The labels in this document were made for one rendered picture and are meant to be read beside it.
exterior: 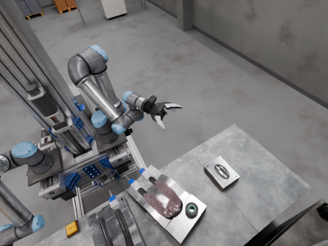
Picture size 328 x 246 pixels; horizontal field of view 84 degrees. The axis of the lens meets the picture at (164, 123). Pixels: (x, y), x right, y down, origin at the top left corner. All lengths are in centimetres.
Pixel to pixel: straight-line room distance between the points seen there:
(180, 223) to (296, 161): 185
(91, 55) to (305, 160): 253
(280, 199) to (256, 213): 19
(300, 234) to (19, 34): 187
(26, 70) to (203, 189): 132
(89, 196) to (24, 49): 157
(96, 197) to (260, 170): 162
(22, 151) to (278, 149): 261
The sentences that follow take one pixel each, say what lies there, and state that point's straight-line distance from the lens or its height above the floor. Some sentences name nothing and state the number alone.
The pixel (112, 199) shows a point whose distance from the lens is 138.
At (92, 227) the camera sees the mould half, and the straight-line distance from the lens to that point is 139.
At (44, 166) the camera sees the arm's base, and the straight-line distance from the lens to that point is 152.
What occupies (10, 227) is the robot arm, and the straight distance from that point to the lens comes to 132.
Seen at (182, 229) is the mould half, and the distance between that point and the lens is 124.
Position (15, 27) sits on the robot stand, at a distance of 119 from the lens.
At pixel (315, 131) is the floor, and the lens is 315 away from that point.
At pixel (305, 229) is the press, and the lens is 153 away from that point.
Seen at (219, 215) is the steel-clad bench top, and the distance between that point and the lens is 138.
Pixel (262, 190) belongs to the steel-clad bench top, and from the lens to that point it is 150.
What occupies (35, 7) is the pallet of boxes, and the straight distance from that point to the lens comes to 929.
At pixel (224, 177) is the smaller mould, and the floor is 85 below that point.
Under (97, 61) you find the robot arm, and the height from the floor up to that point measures 163.
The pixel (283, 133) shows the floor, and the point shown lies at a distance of 294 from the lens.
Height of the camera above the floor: 213
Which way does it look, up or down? 49 degrees down
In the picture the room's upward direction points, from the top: 10 degrees counter-clockwise
